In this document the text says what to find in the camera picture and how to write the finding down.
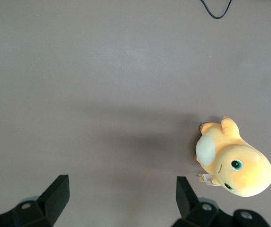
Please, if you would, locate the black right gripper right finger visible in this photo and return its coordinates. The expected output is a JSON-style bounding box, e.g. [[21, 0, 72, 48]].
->
[[172, 176, 269, 227]]

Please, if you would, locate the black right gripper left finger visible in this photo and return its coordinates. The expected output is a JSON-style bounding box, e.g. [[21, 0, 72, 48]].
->
[[0, 174, 70, 227]]

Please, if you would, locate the orange plush toy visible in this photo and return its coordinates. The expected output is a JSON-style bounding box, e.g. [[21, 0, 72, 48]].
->
[[194, 115, 271, 198]]

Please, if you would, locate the thin black looped cable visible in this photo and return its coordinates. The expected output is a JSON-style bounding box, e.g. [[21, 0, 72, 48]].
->
[[199, 0, 233, 19]]

